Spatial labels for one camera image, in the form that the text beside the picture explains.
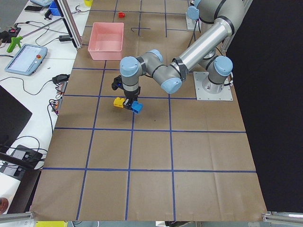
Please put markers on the blue toy block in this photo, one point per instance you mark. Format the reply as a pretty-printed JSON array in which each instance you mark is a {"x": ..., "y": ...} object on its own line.
[{"x": 136, "y": 107}]

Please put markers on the red toy block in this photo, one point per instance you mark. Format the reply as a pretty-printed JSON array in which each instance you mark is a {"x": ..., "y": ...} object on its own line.
[{"x": 121, "y": 15}]

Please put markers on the blue plastic bin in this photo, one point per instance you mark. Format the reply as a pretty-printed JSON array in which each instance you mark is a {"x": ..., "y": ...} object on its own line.
[{"x": 54, "y": 9}]

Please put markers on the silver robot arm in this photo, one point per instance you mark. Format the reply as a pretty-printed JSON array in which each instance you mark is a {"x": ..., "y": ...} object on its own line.
[
  {"x": 193, "y": 11},
  {"x": 224, "y": 18}
]

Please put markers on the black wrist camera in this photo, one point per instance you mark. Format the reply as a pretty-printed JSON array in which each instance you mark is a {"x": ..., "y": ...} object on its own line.
[{"x": 117, "y": 83}]

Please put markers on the black power adapter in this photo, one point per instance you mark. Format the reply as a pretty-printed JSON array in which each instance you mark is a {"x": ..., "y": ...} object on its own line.
[{"x": 64, "y": 38}]

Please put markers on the yellow toy block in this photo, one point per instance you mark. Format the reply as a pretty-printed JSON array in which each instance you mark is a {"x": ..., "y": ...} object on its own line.
[{"x": 119, "y": 102}]

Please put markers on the green handled reacher grabber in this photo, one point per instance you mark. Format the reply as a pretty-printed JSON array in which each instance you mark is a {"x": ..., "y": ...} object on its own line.
[{"x": 16, "y": 40}]

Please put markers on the black smartphone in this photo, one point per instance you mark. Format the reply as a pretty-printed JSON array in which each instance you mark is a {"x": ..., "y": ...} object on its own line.
[{"x": 33, "y": 8}]

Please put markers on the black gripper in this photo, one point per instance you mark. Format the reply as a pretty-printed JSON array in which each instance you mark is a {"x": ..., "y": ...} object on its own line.
[{"x": 131, "y": 94}]

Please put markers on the aluminium frame post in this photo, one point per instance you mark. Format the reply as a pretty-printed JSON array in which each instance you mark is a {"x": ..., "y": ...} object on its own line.
[{"x": 69, "y": 22}]

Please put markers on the robot teach pendant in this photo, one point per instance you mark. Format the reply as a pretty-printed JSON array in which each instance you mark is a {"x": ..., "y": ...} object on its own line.
[{"x": 27, "y": 60}]

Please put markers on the pink plastic box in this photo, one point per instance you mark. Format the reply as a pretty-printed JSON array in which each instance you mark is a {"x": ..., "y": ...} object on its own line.
[{"x": 106, "y": 41}]

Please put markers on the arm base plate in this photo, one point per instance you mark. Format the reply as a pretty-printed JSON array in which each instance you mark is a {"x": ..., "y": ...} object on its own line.
[
  {"x": 208, "y": 91},
  {"x": 190, "y": 24}
]

